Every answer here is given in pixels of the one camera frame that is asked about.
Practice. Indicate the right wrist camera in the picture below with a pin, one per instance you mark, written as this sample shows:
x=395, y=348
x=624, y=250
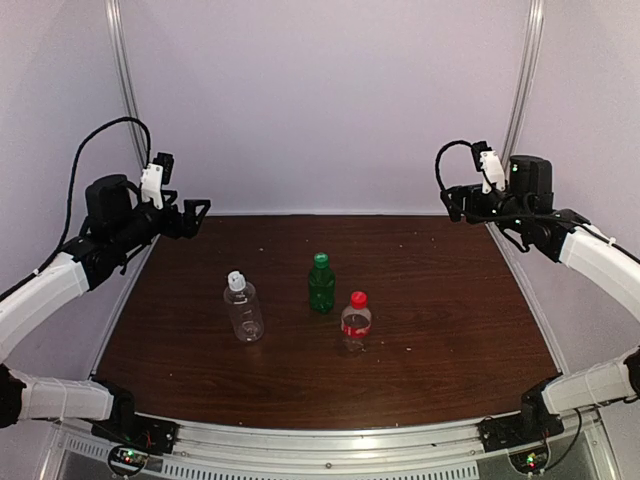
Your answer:
x=488, y=163

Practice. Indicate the green plastic bottle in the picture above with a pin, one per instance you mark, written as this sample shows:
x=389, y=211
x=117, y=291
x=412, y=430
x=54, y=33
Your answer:
x=321, y=284

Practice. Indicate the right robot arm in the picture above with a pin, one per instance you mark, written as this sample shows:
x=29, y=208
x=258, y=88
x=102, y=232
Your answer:
x=519, y=202

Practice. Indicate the right aluminium frame post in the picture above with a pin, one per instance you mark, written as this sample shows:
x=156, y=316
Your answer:
x=529, y=60

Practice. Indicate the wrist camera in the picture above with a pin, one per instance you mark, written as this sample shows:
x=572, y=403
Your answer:
x=488, y=163
x=155, y=177

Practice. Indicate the red bottle cap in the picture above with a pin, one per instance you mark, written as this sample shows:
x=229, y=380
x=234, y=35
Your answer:
x=359, y=300

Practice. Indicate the aluminium frame post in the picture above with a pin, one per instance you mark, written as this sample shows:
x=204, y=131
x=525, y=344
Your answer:
x=118, y=43
x=529, y=60

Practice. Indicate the clear bottle white cap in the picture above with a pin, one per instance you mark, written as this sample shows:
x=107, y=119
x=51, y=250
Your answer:
x=242, y=302

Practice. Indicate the red label cola bottle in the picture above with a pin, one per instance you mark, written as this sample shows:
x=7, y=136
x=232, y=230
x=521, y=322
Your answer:
x=355, y=327

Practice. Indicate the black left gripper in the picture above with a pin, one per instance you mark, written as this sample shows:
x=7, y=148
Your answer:
x=188, y=225

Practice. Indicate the right circuit board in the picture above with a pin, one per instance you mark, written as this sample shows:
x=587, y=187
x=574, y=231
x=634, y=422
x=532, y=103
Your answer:
x=528, y=462

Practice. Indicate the circuit board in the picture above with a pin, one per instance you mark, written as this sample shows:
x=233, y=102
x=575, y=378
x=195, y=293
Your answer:
x=528, y=462
x=123, y=460

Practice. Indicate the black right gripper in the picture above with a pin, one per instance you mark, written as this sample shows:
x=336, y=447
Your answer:
x=459, y=193

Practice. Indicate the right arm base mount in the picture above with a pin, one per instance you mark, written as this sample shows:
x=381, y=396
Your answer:
x=515, y=430

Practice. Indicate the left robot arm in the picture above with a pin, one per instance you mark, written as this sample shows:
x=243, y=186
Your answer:
x=122, y=219

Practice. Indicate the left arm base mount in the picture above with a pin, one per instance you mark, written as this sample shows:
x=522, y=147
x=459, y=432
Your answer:
x=147, y=434

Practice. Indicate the left circuit board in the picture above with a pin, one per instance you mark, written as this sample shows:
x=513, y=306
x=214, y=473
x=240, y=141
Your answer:
x=123, y=460

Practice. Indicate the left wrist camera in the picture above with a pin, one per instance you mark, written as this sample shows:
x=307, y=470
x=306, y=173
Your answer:
x=155, y=177

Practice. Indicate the front aluminium rail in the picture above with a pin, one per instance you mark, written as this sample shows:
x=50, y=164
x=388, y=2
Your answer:
x=451, y=450

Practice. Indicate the left aluminium frame post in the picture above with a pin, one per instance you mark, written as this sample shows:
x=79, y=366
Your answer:
x=118, y=43

